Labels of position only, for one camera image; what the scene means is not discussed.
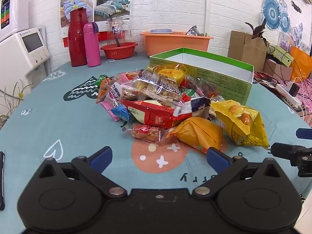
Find orange bag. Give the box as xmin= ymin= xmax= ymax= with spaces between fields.
xmin=290 ymin=46 xmax=312 ymax=81

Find small open cardboard box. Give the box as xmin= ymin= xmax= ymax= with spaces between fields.
xmin=263 ymin=58 xmax=293 ymax=81

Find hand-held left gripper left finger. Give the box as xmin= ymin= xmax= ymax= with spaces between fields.
xmin=36 ymin=146 xmax=128 ymax=199

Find black flat device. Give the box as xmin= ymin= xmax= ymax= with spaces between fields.
xmin=0 ymin=151 xmax=5 ymax=211

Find white machine with screen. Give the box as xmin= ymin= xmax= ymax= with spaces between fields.
xmin=0 ymin=28 xmax=50 ymax=90

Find clear packet with red snack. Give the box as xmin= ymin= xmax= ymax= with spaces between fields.
xmin=122 ymin=123 xmax=168 ymax=145

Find red white lettered snack packet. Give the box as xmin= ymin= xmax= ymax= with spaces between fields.
xmin=107 ymin=82 xmax=123 ymax=108

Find large blue round wall fan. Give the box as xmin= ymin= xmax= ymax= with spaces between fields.
xmin=262 ymin=0 xmax=282 ymax=30

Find dark stirring stick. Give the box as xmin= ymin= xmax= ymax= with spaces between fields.
xmin=113 ymin=28 xmax=121 ymax=47

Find pink insulated bottle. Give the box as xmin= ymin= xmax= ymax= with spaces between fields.
xmin=83 ymin=22 xmax=101 ymax=67

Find dark purple leaf plant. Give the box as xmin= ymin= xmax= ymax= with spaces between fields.
xmin=245 ymin=18 xmax=269 ymax=47

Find white power strip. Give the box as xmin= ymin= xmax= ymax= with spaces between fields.
xmin=275 ymin=84 xmax=303 ymax=108

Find white blue print snack packet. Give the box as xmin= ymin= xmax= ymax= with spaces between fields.
xmin=174 ymin=96 xmax=211 ymax=117

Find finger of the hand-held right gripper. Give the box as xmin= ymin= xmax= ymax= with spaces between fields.
xmin=269 ymin=143 xmax=312 ymax=177
xmin=296 ymin=128 xmax=312 ymax=138

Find orange plastic basin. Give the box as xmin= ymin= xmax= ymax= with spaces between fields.
xmin=140 ymin=30 xmax=214 ymax=57

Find pink snack packet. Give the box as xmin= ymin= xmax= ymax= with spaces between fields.
xmin=101 ymin=95 xmax=117 ymax=117

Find large red snack packet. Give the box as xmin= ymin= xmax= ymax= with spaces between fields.
xmin=122 ymin=99 xmax=193 ymax=129

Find clear packet with brown bars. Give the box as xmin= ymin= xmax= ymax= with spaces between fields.
xmin=121 ymin=69 xmax=182 ymax=103

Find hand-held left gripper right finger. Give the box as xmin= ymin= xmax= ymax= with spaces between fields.
xmin=192 ymin=147 xmax=284 ymax=199

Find teal printed tablecloth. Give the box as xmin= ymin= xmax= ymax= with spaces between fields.
xmin=0 ymin=51 xmax=312 ymax=232

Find red plastic basin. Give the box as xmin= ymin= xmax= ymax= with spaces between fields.
xmin=101 ymin=42 xmax=138 ymax=59

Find brown cardboard box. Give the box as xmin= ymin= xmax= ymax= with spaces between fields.
xmin=228 ymin=30 xmax=269 ymax=65

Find wall poster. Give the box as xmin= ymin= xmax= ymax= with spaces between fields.
xmin=59 ymin=0 xmax=134 ymax=48

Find small blue snack packet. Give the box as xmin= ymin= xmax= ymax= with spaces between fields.
xmin=111 ymin=104 xmax=131 ymax=122

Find red thermos jug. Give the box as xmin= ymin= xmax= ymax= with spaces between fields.
xmin=68 ymin=8 xmax=88 ymax=67

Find clear dark snack packet red edge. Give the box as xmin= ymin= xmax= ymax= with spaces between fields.
xmin=185 ymin=75 xmax=221 ymax=100

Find green cardboard box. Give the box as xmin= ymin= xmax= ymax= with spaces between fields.
xmin=149 ymin=48 xmax=254 ymax=106

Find dry plant stems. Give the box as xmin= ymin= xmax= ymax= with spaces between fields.
xmin=0 ymin=80 xmax=33 ymax=127

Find glass pitcher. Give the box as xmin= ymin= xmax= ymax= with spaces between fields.
xmin=106 ymin=18 xmax=132 ymax=47

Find clear orange snack packet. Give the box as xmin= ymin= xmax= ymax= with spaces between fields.
xmin=96 ymin=74 xmax=115 ymax=104

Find clear yellow fruit snack packet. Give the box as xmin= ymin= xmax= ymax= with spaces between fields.
xmin=147 ymin=63 xmax=188 ymax=86

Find white wall water purifier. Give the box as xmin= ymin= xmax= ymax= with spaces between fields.
xmin=0 ymin=0 xmax=30 ymax=42

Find yellow green small box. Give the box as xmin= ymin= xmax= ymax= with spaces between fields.
xmin=273 ymin=45 xmax=294 ymax=67

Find black power adapter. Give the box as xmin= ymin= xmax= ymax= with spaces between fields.
xmin=289 ymin=83 xmax=300 ymax=97

